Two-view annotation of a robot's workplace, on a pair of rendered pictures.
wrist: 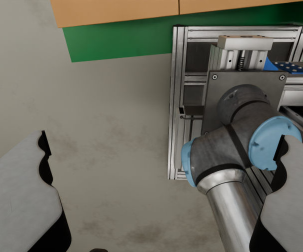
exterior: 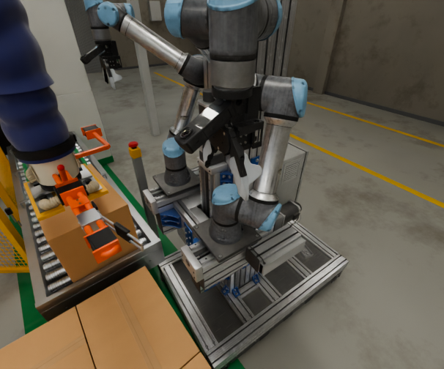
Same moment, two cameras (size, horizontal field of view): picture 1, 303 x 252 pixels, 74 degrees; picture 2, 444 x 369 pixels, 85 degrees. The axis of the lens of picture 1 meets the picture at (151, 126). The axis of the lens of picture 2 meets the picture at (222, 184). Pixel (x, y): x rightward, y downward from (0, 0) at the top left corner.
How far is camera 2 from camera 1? 0.44 m
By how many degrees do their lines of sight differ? 46
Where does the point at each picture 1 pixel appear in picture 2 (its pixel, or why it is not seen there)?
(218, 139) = (245, 214)
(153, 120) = (316, 326)
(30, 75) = not seen: outside the picture
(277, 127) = (217, 198)
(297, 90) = (198, 220)
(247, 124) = (227, 211)
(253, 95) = (214, 228)
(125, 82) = not seen: outside the picture
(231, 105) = (227, 232)
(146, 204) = (404, 261)
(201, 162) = (262, 210)
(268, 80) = (202, 230)
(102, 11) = not seen: outside the picture
